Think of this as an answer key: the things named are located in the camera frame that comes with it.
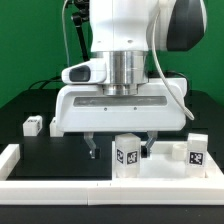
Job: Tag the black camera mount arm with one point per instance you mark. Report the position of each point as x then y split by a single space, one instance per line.
79 18

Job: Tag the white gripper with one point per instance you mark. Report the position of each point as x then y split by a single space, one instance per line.
81 106

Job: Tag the white square table top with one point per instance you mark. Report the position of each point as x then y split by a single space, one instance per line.
167 162

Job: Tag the white U-shaped obstacle fence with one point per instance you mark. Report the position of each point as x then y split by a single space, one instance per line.
100 192

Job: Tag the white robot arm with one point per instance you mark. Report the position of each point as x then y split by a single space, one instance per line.
111 92

